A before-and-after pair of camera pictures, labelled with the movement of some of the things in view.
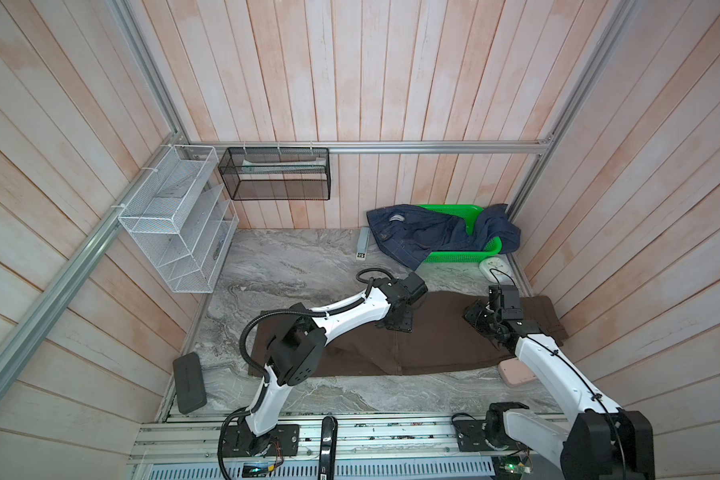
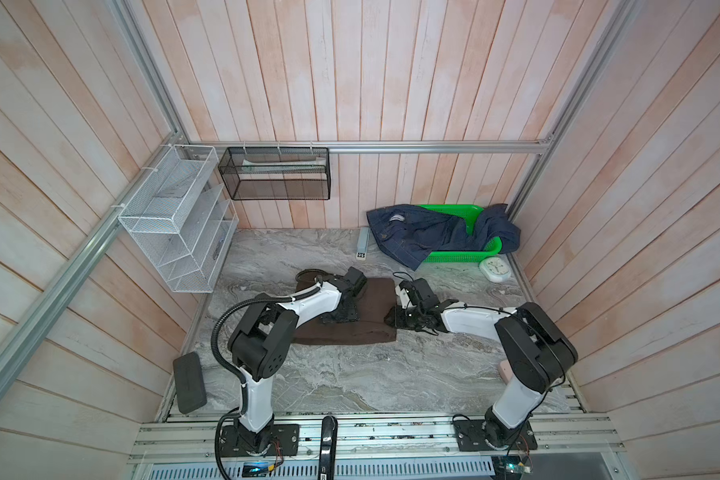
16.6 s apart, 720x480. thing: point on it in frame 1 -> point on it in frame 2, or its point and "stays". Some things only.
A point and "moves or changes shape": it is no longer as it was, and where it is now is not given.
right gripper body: x=479 y=316 -> x=408 y=317
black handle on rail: x=328 y=448 stays
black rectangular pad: x=189 y=382 stays
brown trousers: x=449 y=338 moves or changes shape
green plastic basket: x=469 y=213 stays
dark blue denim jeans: x=410 y=232 stays
